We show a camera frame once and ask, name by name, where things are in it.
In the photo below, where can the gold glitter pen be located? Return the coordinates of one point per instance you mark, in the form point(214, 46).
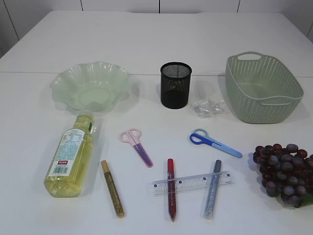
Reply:
point(117, 204)

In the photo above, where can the green woven plastic basket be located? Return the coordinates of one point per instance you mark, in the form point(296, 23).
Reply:
point(260, 88)

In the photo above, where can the clear plastic ruler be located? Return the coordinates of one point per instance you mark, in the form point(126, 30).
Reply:
point(189, 183)

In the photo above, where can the purple grape bunch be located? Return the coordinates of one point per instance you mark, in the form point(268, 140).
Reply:
point(287, 173)

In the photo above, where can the black mesh pen holder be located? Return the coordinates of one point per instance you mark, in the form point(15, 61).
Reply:
point(175, 84)

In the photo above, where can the clear plastic sheet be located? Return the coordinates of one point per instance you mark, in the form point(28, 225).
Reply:
point(206, 108)

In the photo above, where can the yellow tea drink bottle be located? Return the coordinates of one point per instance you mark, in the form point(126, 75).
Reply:
point(67, 171)

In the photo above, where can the pink purple scissors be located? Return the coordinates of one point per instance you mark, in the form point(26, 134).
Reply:
point(132, 137)

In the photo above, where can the silver blue glitter pen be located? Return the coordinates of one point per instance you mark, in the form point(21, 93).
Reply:
point(210, 202)

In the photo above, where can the red glitter pen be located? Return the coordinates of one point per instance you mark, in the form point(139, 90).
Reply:
point(172, 207)

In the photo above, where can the blue scissors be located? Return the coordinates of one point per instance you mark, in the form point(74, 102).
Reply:
point(201, 136)

